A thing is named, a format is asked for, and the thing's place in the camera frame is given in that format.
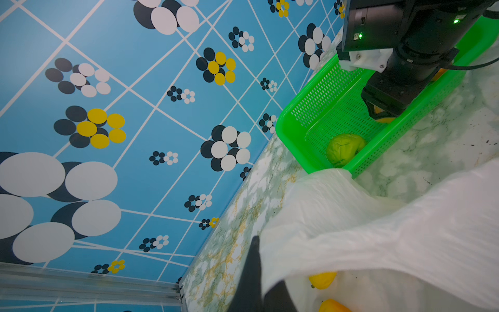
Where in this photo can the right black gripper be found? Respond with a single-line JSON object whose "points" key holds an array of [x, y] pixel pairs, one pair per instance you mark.
{"points": [[407, 74]]}

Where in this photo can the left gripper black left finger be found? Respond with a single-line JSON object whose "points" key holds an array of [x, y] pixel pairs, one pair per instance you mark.
{"points": [[248, 295]]}

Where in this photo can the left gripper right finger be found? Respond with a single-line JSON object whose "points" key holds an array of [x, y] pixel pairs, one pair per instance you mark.
{"points": [[278, 299]]}

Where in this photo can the yellow mango fruit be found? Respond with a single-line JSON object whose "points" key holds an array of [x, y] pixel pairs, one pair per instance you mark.
{"points": [[322, 281]]}

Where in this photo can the green round fruit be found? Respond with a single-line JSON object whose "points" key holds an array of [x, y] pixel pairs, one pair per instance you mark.
{"points": [[343, 148]]}

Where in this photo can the white plastic bag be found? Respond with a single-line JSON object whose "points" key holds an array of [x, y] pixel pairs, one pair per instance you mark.
{"points": [[447, 237]]}

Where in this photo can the small orange yellow fruit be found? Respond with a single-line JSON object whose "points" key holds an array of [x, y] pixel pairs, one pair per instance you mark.
{"points": [[385, 120]]}

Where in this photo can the orange green papaya fruit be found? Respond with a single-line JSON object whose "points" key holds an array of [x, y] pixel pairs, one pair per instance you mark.
{"points": [[439, 74]]}

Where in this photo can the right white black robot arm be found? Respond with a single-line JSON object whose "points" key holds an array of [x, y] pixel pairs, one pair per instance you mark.
{"points": [[408, 44]]}

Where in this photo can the green plastic basket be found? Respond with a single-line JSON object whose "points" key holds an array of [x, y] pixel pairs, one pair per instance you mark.
{"points": [[330, 105]]}

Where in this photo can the left aluminium corner post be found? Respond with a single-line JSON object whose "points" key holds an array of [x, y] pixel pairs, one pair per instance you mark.
{"points": [[21, 282]]}

